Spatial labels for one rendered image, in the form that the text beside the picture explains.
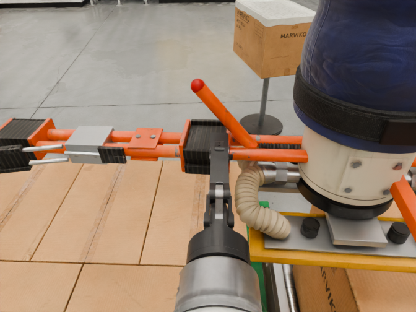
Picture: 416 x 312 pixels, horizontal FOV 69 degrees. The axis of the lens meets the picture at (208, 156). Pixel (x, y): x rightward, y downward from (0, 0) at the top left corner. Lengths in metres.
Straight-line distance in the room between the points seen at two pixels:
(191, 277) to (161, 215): 0.99
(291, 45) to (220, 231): 2.00
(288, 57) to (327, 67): 1.89
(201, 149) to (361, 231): 0.29
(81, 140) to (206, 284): 0.37
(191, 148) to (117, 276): 0.76
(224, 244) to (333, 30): 0.28
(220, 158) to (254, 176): 0.15
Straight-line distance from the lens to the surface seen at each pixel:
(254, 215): 0.50
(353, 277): 0.72
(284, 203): 2.14
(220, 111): 0.49
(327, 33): 0.42
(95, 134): 0.59
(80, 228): 1.35
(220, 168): 0.39
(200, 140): 0.53
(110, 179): 1.52
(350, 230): 0.55
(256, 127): 2.79
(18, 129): 0.66
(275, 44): 2.22
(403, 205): 0.49
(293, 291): 1.14
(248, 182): 0.53
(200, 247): 0.35
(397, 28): 0.39
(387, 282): 0.75
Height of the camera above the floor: 1.52
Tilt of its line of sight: 38 degrees down
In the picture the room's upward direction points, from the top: straight up
